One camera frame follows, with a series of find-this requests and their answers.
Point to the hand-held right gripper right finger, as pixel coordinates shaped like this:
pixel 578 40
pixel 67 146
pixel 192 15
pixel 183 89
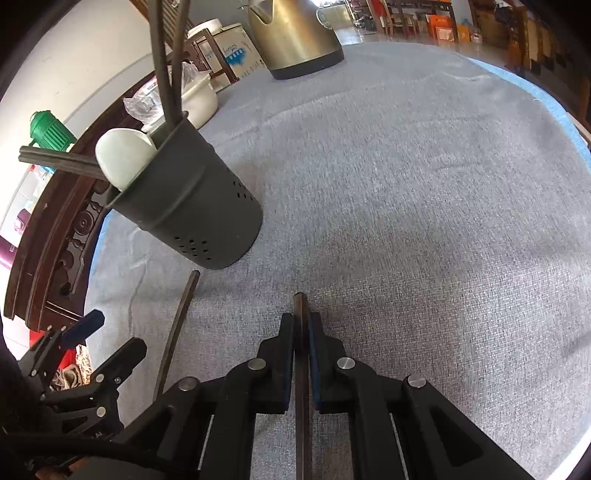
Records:
pixel 315 364

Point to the grey perforated utensil holder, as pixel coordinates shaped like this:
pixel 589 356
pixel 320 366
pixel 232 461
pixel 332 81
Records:
pixel 198 203

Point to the white box with blue print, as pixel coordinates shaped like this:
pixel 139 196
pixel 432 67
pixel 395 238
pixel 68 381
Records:
pixel 235 50

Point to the white plastic spoon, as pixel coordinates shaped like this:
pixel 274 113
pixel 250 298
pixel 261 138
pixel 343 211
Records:
pixel 122 157

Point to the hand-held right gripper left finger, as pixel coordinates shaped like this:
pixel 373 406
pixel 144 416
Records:
pixel 290 364

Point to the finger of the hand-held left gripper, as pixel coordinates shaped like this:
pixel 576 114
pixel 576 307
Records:
pixel 124 353
pixel 85 323

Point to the grey tablecloth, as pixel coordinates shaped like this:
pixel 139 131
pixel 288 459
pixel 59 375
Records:
pixel 392 207

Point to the purple plastic container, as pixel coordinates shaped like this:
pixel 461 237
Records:
pixel 14 240

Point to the wooden staircase railing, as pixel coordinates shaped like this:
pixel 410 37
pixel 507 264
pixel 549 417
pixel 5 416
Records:
pixel 545 41

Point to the stack of orange boxes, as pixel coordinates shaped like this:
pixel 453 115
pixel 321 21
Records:
pixel 445 23

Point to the golden electric kettle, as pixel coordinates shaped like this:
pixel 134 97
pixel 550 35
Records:
pixel 295 37

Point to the clear plastic bag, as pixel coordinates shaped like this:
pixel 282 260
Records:
pixel 138 104

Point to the carved dark wooden chair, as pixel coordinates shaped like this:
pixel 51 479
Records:
pixel 51 240

